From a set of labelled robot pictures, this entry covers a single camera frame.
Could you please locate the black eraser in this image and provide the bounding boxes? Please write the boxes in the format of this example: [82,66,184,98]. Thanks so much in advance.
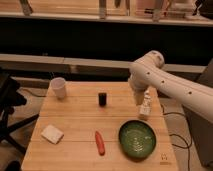
[98,92,107,107]

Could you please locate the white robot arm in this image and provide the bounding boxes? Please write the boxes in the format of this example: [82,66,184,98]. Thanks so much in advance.
[128,50,213,123]

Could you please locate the small white bottle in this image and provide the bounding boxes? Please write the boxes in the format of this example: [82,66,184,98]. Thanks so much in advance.
[139,90,151,120]

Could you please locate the green bowl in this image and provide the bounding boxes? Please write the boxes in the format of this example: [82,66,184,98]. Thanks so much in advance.
[118,120,157,160]

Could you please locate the orange carrot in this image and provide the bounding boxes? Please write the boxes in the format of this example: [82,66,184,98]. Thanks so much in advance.
[95,131,105,155]

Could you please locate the white paper cup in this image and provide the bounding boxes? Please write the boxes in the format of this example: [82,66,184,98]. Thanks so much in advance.
[50,77,66,99]

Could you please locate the white sponge block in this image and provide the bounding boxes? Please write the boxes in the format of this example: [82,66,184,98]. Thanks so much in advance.
[41,125,64,144]

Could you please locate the black office chair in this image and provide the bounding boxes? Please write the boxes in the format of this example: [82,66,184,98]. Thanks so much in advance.
[0,66,40,171]

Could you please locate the black cable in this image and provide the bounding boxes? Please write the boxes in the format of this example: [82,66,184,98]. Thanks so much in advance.
[162,111,194,171]

